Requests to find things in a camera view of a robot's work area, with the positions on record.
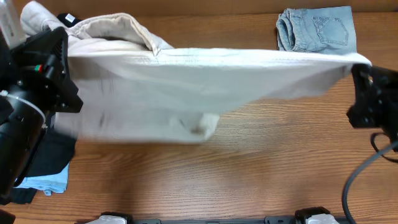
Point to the black t-shirt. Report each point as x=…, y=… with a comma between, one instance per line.
x=46, y=155

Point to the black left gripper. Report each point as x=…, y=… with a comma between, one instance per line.
x=58, y=71

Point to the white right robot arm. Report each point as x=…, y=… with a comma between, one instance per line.
x=395, y=133

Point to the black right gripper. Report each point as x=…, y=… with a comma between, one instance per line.
x=370, y=91

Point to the folded blue denim shorts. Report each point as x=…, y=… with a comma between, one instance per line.
x=328, y=30

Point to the beige cotton shorts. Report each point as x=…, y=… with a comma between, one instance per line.
x=136, y=87

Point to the light blue garment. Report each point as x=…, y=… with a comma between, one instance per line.
x=49, y=184

